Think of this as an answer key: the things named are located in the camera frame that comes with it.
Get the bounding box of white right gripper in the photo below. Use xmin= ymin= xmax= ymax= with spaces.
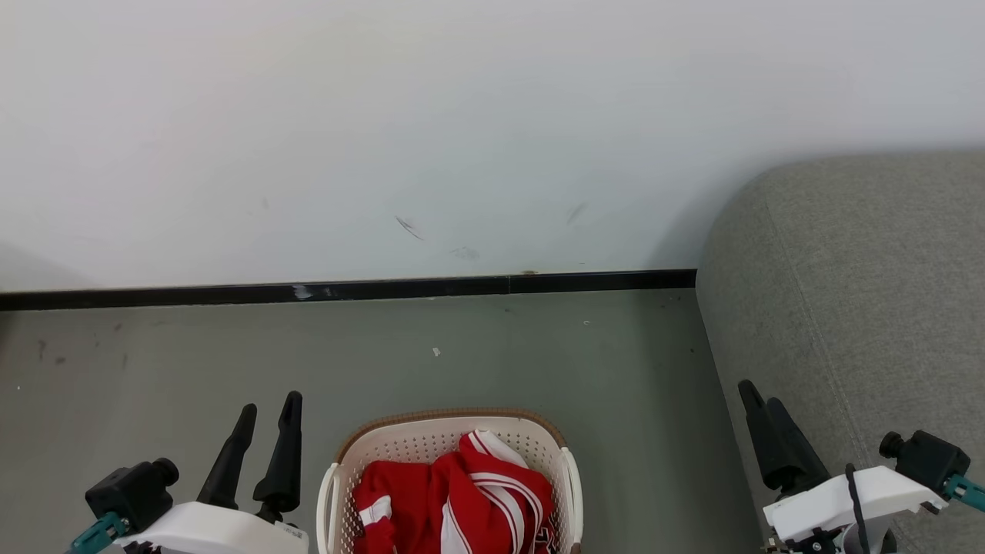
xmin=737 ymin=379 xmax=949 ymax=554

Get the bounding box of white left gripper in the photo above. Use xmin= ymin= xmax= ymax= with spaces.
xmin=114 ymin=391 xmax=309 ymax=554

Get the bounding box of red white striped garment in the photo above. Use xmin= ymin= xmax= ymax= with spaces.
xmin=352 ymin=429 xmax=560 ymax=554

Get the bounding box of grey fabric sofa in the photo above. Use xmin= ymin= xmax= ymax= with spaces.
xmin=695 ymin=152 xmax=985 ymax=554

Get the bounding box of cream perforated laundry basket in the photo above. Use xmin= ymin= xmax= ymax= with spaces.
xmin=316 ymin=408 xmax=583 ymax=554

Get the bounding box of black wall baseboard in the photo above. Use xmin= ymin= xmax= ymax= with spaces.
xmin=0 ymin=269 xmax=698 ymax=312

